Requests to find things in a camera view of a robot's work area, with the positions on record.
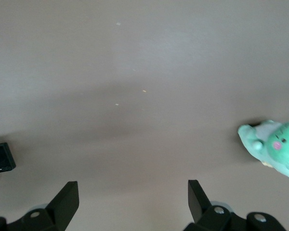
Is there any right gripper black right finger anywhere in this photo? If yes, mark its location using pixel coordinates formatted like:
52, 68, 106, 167
184, 180, 285, 231

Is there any green dinosaur plush toy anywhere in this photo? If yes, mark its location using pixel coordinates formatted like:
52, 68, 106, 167
237, 119, 289, 181

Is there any black smartphone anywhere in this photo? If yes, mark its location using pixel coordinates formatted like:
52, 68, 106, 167
0, 142, 16, 175

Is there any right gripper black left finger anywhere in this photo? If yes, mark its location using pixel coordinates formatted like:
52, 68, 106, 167
0, 181, 79, 231

